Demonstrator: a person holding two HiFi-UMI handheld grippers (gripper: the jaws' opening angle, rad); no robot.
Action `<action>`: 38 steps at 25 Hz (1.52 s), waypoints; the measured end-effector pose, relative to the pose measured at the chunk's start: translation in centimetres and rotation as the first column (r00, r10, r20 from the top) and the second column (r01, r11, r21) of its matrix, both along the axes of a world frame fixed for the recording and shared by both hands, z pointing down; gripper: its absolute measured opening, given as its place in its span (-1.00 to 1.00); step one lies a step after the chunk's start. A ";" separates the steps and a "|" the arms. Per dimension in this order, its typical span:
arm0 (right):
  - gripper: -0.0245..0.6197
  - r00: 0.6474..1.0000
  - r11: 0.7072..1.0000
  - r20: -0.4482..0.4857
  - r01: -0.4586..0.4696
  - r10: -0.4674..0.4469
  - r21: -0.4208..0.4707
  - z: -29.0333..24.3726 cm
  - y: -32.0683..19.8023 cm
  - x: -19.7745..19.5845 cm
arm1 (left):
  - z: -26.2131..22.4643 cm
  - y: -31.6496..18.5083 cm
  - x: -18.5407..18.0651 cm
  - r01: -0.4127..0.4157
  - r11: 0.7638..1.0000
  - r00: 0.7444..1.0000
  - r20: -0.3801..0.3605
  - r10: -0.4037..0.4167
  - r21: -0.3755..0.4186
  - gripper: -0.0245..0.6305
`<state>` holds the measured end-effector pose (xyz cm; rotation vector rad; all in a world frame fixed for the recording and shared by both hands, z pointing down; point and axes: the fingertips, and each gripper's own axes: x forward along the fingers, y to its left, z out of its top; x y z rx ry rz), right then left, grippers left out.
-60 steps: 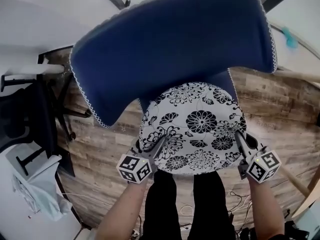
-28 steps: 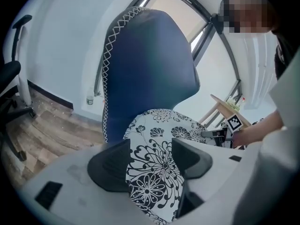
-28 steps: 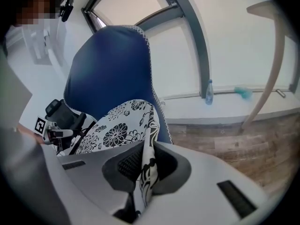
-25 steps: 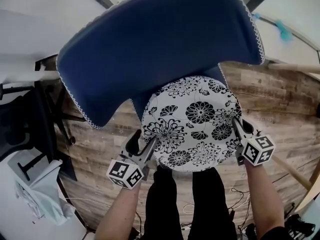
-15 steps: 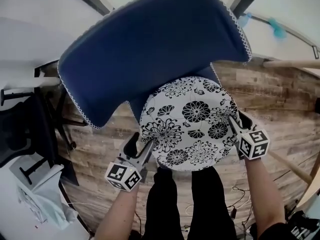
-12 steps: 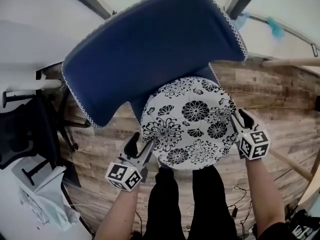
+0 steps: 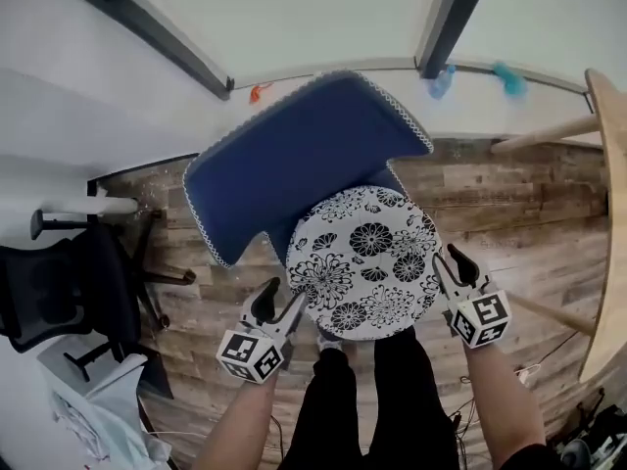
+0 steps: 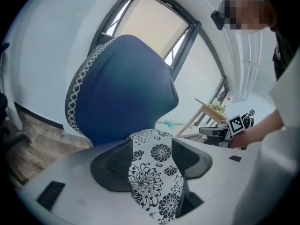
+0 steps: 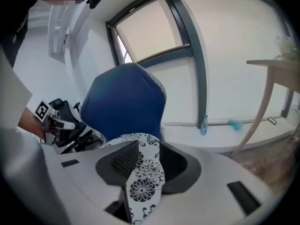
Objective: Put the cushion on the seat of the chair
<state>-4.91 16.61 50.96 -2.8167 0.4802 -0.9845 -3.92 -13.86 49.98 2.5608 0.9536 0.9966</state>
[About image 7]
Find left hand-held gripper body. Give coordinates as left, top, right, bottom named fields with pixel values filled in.
left=216, top=317, right=292, bottom=386

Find person's right forearm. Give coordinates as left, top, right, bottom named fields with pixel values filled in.
left=461, top=339, right=549, bottom=469

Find blue plastic bottle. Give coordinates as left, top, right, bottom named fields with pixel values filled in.
left=428, top=64, right=458, bottom=100

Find person's black shirt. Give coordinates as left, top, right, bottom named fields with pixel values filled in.
left=502, top=442, right=557, bottom=470

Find black floor cable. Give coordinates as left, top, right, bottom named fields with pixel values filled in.
left=453, top=328, right=594, bottom=440

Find black office chair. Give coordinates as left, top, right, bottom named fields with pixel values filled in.
left=0, top=207, right=198, bottom=382

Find small orange object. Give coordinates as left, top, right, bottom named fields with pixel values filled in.
left=248, top=81, right=275, bottom=106

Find white patterned cloth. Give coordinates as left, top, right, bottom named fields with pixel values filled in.
left=285, top=185, right=445, bottom=343

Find person's left forearm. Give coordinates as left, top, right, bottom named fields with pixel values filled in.
left=192, top=368, right=284, bottom=470

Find blue upholstered chair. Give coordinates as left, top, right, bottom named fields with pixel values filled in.
left=181, top=70, right=435, bottom=269

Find wooden table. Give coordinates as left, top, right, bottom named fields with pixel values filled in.
left=489, top=68, right=627, bottom=386

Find person's white shoe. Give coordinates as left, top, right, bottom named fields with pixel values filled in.
left=315, top=329, right=345, bottom=353

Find white plastic bag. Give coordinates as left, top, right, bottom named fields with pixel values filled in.
left=36, top=335, right=173, bottom=470

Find white power adapter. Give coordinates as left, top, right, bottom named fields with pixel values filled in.
left=513, top=363, right=542, bottom=385

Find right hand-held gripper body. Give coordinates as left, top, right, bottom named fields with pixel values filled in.
left=444, top=287, right=512, bottom=350

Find person's black trousers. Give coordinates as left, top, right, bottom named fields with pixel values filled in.
left=277, top=327, right=462, bottom=470

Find teal cloth object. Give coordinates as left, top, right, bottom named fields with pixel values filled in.
left=491, top=60, right=529, bottom=97

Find white table leg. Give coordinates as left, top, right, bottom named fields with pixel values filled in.
left=40, top=195, right=140, bottom=216

